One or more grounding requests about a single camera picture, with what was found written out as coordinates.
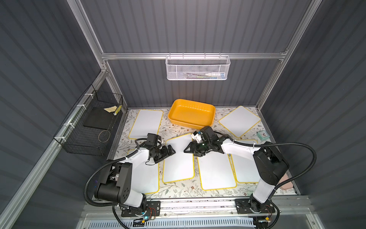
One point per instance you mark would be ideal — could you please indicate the black pad in basket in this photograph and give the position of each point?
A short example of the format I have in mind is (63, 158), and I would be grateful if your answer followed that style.
(100, 119)

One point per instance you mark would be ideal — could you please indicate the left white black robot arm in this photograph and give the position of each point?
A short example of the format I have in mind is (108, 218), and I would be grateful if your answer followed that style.
(114, 184)

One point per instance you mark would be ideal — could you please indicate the pink pencil case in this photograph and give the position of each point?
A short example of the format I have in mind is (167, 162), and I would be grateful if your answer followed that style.
(286, 186)

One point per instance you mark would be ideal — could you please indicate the yellow sticky note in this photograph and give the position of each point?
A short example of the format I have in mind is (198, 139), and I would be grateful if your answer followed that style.
(111, 109)

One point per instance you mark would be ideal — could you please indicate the whiteboard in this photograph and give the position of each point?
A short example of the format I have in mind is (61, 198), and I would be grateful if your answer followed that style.
(146, 122)
(145, 178)
(244, 165)
(239, 121)
(179, 166)
(215, 172)

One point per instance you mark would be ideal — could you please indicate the small teal clock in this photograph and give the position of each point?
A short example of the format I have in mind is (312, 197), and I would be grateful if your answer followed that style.
(263, 135)

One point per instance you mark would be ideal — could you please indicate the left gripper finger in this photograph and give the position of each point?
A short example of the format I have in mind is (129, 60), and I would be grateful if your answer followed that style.
(169, 151)
(160, 157)

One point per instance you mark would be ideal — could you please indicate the aluminium rail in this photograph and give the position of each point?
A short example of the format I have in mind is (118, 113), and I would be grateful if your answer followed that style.
(225, 206)

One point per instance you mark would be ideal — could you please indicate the yellow plastic storage box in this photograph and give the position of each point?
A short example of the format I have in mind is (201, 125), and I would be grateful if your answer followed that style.
(191, 114)

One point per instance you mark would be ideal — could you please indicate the black wire basket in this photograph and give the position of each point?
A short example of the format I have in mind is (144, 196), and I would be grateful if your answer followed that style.
(77, 139)

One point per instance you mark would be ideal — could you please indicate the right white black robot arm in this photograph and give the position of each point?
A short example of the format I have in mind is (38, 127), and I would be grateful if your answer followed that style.
(271, 165)

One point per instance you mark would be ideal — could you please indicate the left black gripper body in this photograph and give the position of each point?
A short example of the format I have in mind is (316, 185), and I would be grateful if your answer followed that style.
(161, 151)

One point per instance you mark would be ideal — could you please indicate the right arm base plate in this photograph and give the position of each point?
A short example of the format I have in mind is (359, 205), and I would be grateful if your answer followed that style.
(248, 206)

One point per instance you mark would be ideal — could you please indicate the white marker in basket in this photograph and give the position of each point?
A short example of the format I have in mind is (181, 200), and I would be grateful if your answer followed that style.
(217, 75)

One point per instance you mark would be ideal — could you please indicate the white wire mesh basket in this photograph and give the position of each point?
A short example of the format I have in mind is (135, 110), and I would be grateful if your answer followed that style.
(194, 67)

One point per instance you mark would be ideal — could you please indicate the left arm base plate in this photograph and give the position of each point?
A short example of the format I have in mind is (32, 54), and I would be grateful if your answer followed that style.
(147, 208)

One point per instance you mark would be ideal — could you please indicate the floral table mat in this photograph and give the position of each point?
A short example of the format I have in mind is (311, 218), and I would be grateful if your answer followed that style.
(191, 188)

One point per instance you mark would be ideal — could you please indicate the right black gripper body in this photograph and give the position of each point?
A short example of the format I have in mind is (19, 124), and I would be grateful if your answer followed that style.
(196, 147)

